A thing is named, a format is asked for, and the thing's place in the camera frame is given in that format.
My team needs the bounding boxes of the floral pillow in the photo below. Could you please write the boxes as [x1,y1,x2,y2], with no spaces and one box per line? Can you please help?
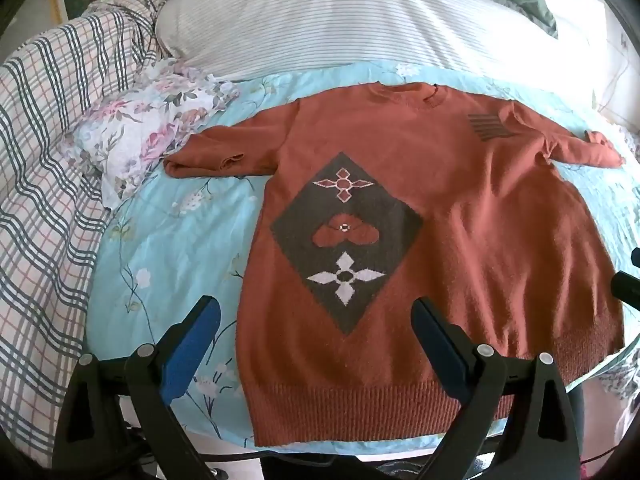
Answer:
[60,57,241,208]

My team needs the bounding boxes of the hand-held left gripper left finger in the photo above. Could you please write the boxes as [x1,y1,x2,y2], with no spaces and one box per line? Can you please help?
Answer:
[50,295,223,480]

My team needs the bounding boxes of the plaid quilt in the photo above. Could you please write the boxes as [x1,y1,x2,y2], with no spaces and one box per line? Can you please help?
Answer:
[0,0,171,461]

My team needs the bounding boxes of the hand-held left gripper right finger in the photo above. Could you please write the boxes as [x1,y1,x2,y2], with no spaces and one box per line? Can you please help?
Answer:
[410,296,583,480]

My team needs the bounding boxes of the light blue floral bedsheet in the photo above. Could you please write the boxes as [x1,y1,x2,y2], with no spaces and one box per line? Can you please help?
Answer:
[85,57,640,453]

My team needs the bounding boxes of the orange knit sweater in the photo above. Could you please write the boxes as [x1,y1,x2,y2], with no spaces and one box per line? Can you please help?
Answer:
[164,81,628,448]

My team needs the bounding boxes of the white striped pillow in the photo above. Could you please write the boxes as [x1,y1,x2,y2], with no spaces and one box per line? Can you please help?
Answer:
[155,0,608,91]

